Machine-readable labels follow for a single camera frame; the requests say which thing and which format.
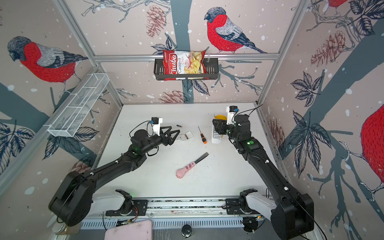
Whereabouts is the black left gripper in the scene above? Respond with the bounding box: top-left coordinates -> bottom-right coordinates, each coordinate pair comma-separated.
141,125 -> 180,155

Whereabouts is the white remote control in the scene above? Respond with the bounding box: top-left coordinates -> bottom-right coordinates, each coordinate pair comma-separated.
175,134 -> 188,142

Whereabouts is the grey remote control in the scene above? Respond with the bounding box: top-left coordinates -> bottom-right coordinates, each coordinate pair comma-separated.
211,126 -> 223,144

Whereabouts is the white battery cover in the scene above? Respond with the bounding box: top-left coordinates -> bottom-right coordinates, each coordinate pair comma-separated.
185,131 -> 194,140

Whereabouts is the orange black screwdriver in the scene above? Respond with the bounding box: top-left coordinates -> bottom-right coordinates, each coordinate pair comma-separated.
198,127 -> 207,144

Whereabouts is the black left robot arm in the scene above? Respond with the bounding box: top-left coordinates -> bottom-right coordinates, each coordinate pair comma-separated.
48,126 -> 180,227

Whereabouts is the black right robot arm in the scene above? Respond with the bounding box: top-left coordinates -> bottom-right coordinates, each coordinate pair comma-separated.
213,115 -> 315,240

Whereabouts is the yellow plastic goblet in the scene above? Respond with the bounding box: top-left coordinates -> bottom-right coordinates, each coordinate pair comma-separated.
215,115 -> 228,121

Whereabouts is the red cassava chips bag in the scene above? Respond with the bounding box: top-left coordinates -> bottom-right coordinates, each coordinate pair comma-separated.
163,50 -> 207,75

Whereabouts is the black round knob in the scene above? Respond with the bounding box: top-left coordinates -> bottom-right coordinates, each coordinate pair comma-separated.
182,224 -> 193,238

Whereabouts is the pink cloth pad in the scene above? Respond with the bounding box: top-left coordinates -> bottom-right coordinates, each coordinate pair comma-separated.
104,220 -> 153,240

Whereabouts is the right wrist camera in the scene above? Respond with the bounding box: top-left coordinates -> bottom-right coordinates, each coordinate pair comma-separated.
226,106 -> 239,125

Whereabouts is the pink handled scraper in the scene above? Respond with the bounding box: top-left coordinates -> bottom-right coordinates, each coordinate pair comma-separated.
176,153 -> 209,179

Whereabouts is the black wall basket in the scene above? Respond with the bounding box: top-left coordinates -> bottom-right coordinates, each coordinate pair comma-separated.
154,58 -> 219,81

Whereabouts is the aluminium mounting rail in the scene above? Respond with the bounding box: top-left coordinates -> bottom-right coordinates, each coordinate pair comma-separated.
86,194 -> 246,217

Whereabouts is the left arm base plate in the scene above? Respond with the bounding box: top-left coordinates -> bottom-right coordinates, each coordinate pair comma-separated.
105,199 -> 149,218

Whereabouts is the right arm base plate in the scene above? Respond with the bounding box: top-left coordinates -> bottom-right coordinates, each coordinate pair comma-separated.
222,198 -> 261,216

